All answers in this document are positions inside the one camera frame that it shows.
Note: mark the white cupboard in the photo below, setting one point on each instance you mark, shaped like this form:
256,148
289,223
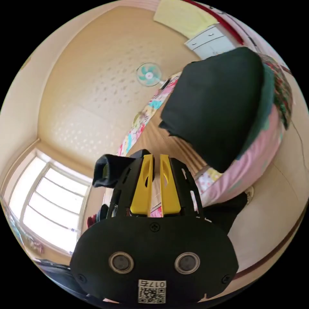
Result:
210,43

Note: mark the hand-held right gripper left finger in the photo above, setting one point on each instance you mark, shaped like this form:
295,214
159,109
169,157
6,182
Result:
142,190

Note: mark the floral patterned blanket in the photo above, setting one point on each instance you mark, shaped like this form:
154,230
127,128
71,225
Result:
281,94

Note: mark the pile of clothes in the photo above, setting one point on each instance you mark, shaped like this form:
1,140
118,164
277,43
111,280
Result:
212,103

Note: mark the black long sleeve shirt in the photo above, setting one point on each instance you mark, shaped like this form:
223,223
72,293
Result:
112,169

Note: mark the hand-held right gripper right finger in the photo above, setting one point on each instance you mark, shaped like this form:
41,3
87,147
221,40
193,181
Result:
170,193

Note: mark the pale yellow cloth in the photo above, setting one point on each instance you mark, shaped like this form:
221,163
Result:
181,17

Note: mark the wall fan with teal blades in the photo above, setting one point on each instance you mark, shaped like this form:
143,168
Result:
148,74

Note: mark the bed with woven mat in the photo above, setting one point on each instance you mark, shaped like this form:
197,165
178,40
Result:
154,137

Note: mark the window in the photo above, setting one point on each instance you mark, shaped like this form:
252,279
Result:
50,205

